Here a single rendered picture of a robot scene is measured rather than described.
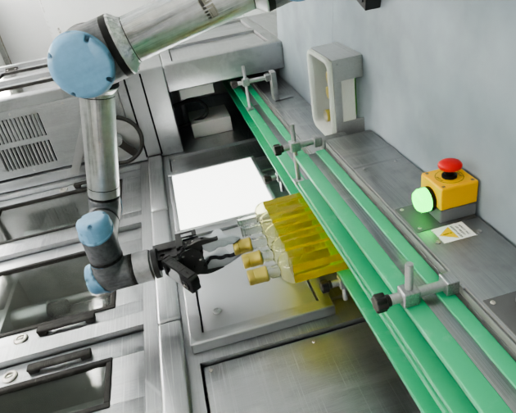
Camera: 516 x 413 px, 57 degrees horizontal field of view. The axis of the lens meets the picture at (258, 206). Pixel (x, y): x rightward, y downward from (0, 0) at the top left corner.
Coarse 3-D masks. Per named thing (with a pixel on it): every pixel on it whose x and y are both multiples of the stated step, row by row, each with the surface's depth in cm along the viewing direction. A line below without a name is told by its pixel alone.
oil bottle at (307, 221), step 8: (304, 216) 115; (312, 216) 115; (272, 224) 114; (280, 224) 114; (288, 224) 113; (296, 224) 113; (304, 224) 112; (312, 224) 112; (272, 232) 112; (280, 232) 111; (288, 232) 111; (272, 240) 111
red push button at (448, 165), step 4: (444, 160) 82; (448, 160) 82; (452, 160) 82; (456, 160) 82; (440, 164) 82; (444, 164) 81; (448, 164) 81; (452, 164) 81; (456, 164) 81; (460, 164) 81; (440, 168) 82; (444, 168) 81; (448, 168) 81; (452, 168) 80; (456, 168) 80; (460, 168) 81; (448, 172) 82; (452, 172) 82
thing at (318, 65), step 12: (312, 60) 131; (324, 60) 118; (312, 72) 133; (324, 72) 134; (312, 84) 135; (324, 84) 135; (312, 96) 137; (324, 96) 137; (312, 108) 139; (324, 108) 139; (324, 120) 139; (324, 132) 133; (336, 132) 127
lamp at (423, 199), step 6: (426, 186) 84; (414, 192) 84; (420, 192) 83; (426, 192) 83; (432, 192) 83; (414, 198) 84; (420, 198) 83; (426, 198) 82; (432, 198) 82; (414, 204) 84; (420, 204) 83; (426, 204) 82; (432, 204) 83; (420, 210) 84; (426, 210) 83; (432, 210) 84
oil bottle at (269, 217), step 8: (280, 208) 120; (288, 208) 119; (296, 208) 118; (304, 208) 118; (264, 216) 118; (272, 216) 117; (280, 216) 116; (288, 216) 116; (296, 216) 116; (264, 224) 116; (264, 232) 117
